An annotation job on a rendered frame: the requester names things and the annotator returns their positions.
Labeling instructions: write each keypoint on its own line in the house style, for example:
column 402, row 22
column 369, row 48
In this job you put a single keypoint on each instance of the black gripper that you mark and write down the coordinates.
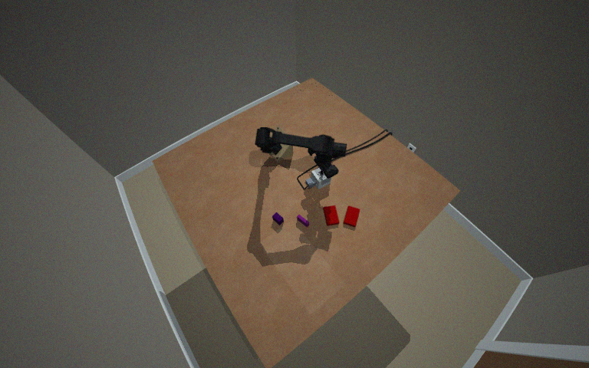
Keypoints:
column 325, row 165

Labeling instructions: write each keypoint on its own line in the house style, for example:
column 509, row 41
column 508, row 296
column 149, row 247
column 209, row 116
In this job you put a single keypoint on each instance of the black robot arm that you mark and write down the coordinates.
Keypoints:
column 323, row 145

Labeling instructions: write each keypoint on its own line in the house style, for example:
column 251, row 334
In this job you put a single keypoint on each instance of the white power cube with black cable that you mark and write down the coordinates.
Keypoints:
column 323, row 181

